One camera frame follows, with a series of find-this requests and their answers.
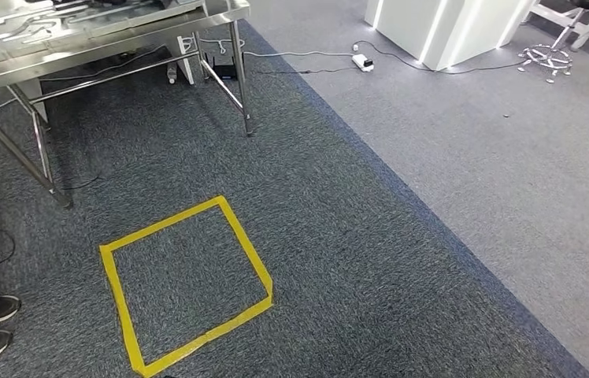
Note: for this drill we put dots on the stamped silver metal panel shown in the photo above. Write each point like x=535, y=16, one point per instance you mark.
x=39, y=36

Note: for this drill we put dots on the black router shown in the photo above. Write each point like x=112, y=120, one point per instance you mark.
x=225, y=70

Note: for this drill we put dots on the small plastic bottle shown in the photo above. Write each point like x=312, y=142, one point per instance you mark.
x=172, y=73

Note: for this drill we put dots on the white lit pedestal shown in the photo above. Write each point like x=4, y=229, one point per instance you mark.
x=404, y=26

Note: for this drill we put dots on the white power strip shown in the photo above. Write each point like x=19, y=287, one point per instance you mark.
x=361, y=62

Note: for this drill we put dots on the chrome base stool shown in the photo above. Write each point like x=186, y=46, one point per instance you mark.
x=545, y=57

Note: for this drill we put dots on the white furniture frame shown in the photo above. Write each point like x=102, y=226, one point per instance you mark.
x=550, y=14

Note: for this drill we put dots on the stainless steel workbench table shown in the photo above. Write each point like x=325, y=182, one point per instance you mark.
x=117, y=39

